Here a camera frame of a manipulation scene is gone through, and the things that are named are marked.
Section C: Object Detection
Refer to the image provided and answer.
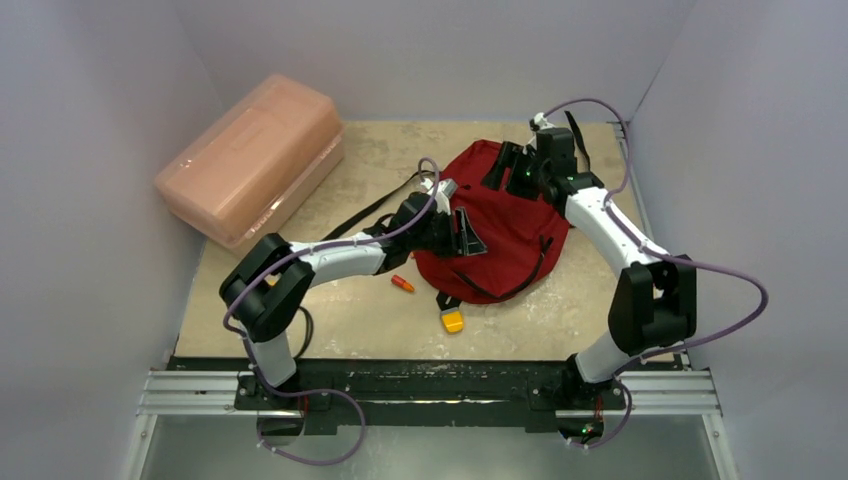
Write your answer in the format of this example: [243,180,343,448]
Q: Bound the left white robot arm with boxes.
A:
[219,193,487,409]

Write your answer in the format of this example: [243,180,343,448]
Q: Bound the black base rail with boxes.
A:
[167,358,628,440]

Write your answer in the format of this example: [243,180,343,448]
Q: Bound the yellow grey eraser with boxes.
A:
[440,308,465,335]

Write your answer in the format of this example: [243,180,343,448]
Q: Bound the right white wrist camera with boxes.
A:
[528,112,556,132]

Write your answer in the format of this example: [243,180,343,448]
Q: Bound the black coiled cable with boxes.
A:
[294,305,315,359]

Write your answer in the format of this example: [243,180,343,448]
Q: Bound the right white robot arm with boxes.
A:
[482,127,697,407]

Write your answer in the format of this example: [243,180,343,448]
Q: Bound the pink translucent storage box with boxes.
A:
[155,74,344,255]

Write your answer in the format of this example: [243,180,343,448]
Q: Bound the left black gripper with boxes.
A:
[408,208,485,259]

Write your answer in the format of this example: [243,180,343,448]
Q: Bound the red orange marker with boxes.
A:
[391,275,415,293]

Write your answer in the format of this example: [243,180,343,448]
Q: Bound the aluminium frame rail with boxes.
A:
[125,122,740,480]

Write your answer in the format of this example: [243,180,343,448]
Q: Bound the red backpack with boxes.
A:
[409,115,587,311]

